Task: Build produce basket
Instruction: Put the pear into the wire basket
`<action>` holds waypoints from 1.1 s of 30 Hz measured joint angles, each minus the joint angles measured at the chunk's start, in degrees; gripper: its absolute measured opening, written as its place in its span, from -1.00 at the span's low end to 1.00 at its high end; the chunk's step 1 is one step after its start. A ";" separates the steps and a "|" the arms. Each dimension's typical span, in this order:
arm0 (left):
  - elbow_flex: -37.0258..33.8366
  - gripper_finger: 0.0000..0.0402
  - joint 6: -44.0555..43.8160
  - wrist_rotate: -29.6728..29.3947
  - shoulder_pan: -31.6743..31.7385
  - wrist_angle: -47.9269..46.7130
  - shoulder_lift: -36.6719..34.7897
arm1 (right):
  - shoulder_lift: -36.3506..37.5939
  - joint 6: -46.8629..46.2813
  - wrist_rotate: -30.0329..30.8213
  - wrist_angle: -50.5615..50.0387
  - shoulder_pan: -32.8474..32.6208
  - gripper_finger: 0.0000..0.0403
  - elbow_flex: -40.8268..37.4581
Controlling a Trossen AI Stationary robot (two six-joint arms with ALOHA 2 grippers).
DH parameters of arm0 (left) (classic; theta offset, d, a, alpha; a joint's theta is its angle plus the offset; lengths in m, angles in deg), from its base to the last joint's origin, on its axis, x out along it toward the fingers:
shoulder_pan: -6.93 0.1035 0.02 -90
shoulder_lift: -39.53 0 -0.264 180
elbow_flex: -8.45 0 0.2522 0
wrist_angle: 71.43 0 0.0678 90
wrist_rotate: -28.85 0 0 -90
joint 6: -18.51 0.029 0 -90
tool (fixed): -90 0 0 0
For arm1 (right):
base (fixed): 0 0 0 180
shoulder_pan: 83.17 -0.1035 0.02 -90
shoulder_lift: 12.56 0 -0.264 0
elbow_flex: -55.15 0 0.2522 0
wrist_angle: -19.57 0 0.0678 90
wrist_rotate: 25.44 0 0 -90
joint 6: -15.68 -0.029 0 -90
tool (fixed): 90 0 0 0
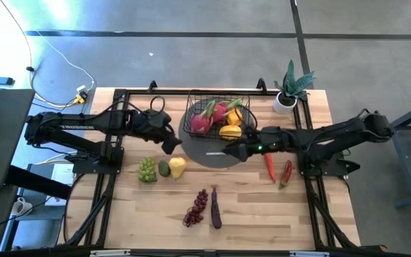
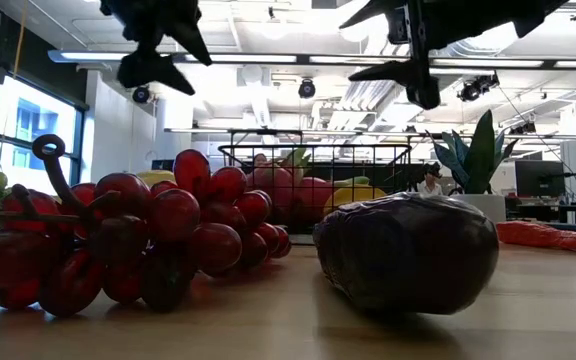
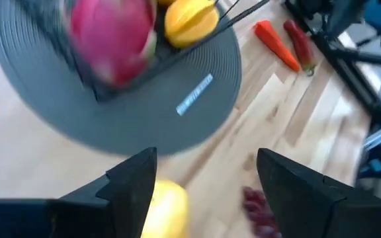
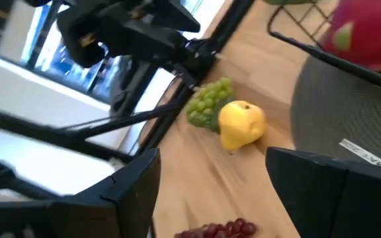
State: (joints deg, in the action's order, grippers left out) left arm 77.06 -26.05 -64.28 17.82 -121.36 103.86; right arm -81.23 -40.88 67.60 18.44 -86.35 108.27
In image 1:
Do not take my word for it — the small pink dragon fruit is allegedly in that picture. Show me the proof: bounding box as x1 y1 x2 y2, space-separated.
211 99 243 124

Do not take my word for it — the red chili pepper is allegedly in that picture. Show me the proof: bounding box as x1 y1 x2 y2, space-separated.
278 159 293 190

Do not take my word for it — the yellow pear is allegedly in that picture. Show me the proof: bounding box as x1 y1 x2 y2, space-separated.
168 156 187 180

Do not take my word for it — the large pink dragon fruit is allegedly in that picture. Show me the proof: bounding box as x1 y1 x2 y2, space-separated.
190 100 217 136

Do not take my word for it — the dark green avocado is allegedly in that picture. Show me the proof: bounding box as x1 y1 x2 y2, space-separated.
158 159 171 178

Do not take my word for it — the white floor cable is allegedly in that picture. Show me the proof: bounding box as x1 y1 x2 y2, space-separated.
34 30 96 92

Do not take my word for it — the grey round mat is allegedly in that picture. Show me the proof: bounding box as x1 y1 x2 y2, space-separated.
178 96 258 169

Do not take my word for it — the black desk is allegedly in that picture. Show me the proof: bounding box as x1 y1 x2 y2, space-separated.
0 89 73 201

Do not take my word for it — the purple eggplant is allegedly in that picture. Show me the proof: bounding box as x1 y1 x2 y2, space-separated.
210 185 223 230

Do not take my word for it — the red grape bunch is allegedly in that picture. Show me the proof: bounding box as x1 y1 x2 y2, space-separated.
182 188 209 228

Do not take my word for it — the black aluminium frame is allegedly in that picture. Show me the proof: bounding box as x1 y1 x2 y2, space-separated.
57 77 388 257

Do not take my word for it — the white mug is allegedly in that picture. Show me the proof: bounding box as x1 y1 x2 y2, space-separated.
11 196 34 217

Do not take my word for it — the yellow bell pepper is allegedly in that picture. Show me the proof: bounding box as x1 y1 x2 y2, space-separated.
226 108 244 126

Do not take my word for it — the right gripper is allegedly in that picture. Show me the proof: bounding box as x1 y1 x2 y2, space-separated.
222 127 291 162

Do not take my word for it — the white metal bar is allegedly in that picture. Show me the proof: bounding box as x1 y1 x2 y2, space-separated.
290 251 330 257
90 249 131 257

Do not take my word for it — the potted plant white pot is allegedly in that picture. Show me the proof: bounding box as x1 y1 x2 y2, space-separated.
273 59 317 116

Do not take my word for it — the green grape bunch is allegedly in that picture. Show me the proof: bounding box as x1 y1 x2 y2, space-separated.
137 156 158 183

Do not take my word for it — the thin floor cable with plug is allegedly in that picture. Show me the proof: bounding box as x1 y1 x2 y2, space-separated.
0 0 85 108

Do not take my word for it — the black wire basket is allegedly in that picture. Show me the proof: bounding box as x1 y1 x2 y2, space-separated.
183 91 251 142

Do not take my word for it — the grey metal cart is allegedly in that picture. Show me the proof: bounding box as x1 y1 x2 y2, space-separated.
370 96 411 210

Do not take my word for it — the white paper sheet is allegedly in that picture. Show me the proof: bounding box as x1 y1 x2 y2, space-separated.
44 163 74 207

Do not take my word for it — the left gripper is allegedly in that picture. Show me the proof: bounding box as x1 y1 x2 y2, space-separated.
136 110 183 156

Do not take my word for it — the yellow power plug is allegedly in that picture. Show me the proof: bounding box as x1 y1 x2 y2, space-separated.
73 84 89 105

